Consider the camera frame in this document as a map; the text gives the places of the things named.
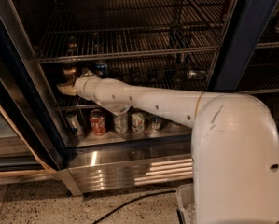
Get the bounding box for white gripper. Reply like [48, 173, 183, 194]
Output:
[56, 68, 106, 101]

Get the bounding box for orange soda can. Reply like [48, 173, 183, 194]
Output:
[62, 65, 80, 83]

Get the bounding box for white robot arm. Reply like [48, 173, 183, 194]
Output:
[57, 71, 279, 224]

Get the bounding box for blue Pepsi can on shelf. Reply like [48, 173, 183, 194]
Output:
[94, 60, 109, 78]

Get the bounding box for silver can bottom left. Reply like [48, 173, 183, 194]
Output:
[65, 111, 84, 136]

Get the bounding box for red Coca-Cola can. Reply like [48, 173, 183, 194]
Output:
[90, 109, 106, 136]

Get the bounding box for white green can left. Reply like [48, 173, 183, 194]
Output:
[113, 113, 129, 133]

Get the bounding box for white green can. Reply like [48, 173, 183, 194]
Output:
[131, 109, 146, 133]
[113, 113, 129, 133]

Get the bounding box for white green can right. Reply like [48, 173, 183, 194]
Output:
[131, 109, 146, 133]

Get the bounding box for open fridge glass door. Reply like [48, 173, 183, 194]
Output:
[0, 7, 63, 184]

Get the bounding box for steel fridge base grille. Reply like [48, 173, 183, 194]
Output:
[57, 134, 193, 196]

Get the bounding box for blue silver can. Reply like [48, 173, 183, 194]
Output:
[151, 115, 163, 132]

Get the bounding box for clear lying bottle on shelf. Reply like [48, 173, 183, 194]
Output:
[187, 69, 207, 80]

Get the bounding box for dark blue fridge pillar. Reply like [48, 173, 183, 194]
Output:
[207, 0, 279, 91]

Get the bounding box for clear plastic bin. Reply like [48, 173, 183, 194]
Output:
[176, 184, 196, 224]

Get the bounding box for upper wire fridge shelf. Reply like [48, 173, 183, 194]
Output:
[35, 0, 225, 63]

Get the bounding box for wire fridge shelf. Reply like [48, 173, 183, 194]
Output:
[35, 0, 225, 63]
[49, 52, 215, 111]

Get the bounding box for middle wire fridge shelf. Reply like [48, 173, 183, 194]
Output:
[49, 52, 215, 111]

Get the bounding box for black floor cable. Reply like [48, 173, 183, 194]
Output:
[91, 189, 177, 224]

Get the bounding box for right compartment wire shelf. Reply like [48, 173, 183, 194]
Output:
[236, 21, 279, 94]

